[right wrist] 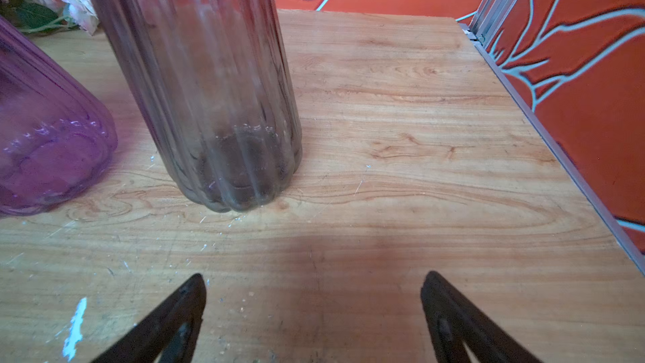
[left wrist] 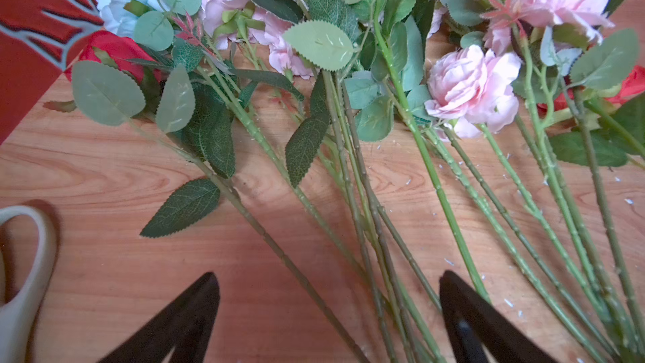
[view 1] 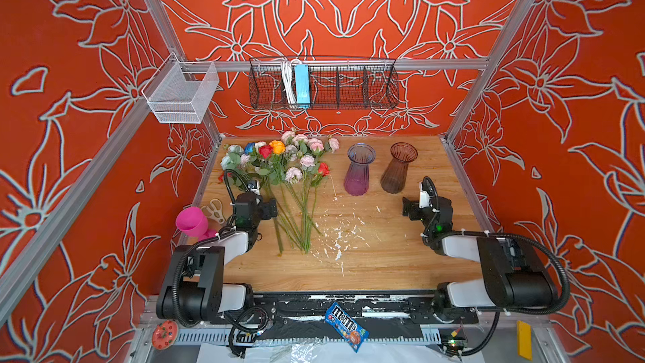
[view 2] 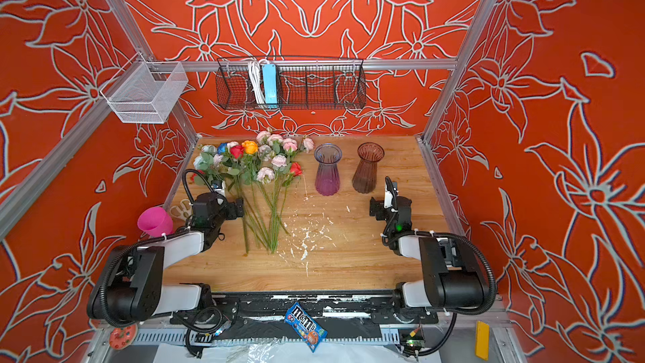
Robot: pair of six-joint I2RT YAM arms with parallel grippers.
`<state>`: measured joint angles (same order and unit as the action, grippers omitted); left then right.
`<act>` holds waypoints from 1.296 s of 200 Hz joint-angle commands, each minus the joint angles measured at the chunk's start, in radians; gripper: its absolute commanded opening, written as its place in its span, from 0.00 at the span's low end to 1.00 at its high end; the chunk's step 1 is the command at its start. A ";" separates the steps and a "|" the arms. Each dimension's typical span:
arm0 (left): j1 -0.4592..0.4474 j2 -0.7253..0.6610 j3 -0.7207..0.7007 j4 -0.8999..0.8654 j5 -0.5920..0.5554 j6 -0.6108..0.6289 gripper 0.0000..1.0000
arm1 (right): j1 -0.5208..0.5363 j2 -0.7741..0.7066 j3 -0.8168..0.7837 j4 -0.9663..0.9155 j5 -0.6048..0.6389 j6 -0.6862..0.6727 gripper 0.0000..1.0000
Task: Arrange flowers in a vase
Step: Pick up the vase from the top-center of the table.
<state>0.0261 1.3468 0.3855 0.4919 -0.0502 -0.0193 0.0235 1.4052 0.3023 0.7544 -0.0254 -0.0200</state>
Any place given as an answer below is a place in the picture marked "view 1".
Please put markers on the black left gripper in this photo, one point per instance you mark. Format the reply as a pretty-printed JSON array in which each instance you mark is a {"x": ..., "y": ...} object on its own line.
[{"x": 266, "y": 211}]

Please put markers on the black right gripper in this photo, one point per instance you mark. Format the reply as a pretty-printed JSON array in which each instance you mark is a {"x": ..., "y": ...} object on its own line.
[{"x": 418, "y": 207}]

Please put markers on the small red rose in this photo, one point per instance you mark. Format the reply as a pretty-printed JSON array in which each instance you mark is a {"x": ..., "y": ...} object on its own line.
[{"x": 322, "y": 169}]

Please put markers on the purple glass vase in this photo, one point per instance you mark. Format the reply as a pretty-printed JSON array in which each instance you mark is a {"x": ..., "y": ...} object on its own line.
[{"x": 357, "y": 177}]

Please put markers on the orange yellow rose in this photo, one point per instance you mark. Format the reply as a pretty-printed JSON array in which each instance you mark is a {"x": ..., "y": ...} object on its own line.
[{"x": 286, "y": 179}]

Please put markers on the pink rose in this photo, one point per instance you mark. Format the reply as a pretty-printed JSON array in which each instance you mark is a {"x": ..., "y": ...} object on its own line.
[{"x": 308, "y": 164}]

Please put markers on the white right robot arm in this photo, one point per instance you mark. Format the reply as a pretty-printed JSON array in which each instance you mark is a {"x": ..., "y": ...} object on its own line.
[{"x": 518, "y": 274}]

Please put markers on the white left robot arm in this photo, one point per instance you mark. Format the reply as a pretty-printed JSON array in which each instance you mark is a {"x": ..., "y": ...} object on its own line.
[{"x": 194, "y": 289}]

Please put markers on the blue and white flowers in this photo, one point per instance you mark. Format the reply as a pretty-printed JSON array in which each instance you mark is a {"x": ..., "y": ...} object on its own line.
[{"x": 238, "y": 164}]

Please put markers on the brown glass vase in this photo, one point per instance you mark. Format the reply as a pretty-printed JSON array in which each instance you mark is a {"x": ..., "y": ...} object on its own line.
[{"x": 393, "y": 179}]

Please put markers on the pink plastic goblet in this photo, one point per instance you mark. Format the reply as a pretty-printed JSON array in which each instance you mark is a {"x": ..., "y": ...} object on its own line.
[{"x": 194, "y": 223}]

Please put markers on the large red rose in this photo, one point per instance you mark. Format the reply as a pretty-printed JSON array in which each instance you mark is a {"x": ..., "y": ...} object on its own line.
[{"x": 265, "y": 151}]

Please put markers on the pink carnation spray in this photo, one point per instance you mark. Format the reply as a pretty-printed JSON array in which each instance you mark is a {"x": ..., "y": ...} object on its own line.
[{"x": 310, "y": 145}]

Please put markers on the light blue box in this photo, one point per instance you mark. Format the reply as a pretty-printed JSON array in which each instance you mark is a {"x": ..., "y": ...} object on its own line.
[{"x": 301, "y": 74}]

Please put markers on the white mesh basket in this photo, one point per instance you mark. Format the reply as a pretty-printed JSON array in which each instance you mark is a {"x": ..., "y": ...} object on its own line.
[{"x": 181, "y": 92}]

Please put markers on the blue candy bag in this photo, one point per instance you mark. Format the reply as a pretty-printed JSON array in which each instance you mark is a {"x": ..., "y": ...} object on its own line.
[{"x": 346, "y": 327}]

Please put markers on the yellow block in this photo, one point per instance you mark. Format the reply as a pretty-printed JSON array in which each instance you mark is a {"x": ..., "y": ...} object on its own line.
[{"x": 524, "y": 340}]

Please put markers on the beige handled scissors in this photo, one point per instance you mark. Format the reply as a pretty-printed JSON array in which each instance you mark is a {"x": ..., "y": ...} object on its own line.
[{"x": 213, "y": 211}]

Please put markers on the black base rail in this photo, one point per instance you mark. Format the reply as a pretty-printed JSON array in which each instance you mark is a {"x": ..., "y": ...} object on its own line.
[{"x": 396, "y": 316}]

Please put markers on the black wire basket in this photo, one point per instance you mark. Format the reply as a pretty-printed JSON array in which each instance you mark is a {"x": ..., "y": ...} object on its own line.
[{"x": 336, "y": 83}]

